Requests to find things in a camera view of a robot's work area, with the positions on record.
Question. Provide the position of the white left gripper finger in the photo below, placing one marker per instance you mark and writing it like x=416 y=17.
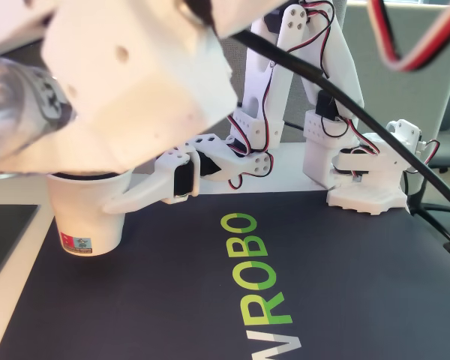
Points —
x=11 y=18

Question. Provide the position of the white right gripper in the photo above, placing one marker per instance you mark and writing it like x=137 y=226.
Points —
x=172 y=180

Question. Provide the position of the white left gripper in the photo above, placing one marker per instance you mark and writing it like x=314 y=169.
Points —
x=109 y=109

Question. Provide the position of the white paper cup printed label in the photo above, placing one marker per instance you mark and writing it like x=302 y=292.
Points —
x=86 y=210

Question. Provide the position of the clear plastic water bottle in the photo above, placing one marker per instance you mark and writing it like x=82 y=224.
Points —
x=7 y=112

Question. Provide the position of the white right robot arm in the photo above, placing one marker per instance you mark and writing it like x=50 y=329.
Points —
x=345 y=75

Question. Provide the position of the black WOWROBO mat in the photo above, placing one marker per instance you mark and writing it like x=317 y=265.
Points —
x=172 y=300

